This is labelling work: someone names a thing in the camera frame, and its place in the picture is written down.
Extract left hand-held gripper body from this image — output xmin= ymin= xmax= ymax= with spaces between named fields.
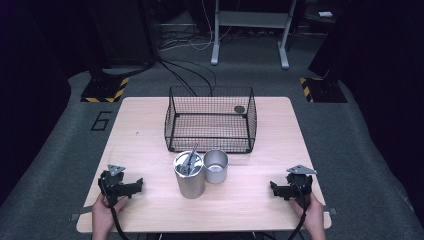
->
xmin=97 ymin=164 xmax=132 ymax=208

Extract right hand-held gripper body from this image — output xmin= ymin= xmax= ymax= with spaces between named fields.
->
xmin=285 ymin=164 xmax=318 ymax=203

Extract tall steel canister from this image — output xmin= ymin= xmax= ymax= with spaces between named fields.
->
xmin=172 ymin=150 xmax=206 ymax=200

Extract grey metal utensil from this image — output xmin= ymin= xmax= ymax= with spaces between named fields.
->
xmin=179 ymin=143 xmax=200 ymax=176

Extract short steel cup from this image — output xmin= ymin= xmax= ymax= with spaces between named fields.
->
xmin=202 ymin=148 xmax=230 ymax=185

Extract black wire mesh basket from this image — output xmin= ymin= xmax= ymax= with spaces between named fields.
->
xmin=164 ymin=85 xmax=258 ymax=155

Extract person's left hand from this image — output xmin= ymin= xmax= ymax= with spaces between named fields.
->
xmin=92 ymin=194 xmax=130 ymax=234

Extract person's right hand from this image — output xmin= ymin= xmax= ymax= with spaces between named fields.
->
xmin=289 ymin=192 xmax=326 ymax=234

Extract dark curtain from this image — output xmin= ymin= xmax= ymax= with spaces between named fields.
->
xmin=307 ymin=0 xmax=424 ymax=214
xmin=0 ymin=0 xmax=90 ymax=208

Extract black cabinet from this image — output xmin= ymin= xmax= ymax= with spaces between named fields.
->
xmin=87 ymin=0 xmax=158 ymax=69

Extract white metal stand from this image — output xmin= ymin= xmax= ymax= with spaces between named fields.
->
xmin=210 ymin=0 xmax=298 ymax=70

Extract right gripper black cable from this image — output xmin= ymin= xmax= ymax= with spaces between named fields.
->
xmin=287 ymin=186 xmax=312 ymax=240

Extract black yellow striped base plate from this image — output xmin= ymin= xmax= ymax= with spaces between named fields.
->
xmin=79 ymin=76 xmax=130 ymax=104
xmin=298 ymin=76 xmax=348 ymax=104

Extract black floor cables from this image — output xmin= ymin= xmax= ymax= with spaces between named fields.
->
xmin=155 ymin=57 xmax=218 ymax=98

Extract white floor cables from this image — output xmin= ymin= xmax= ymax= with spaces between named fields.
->
xmin=159 ymin=0 xmax=235 ymax=53

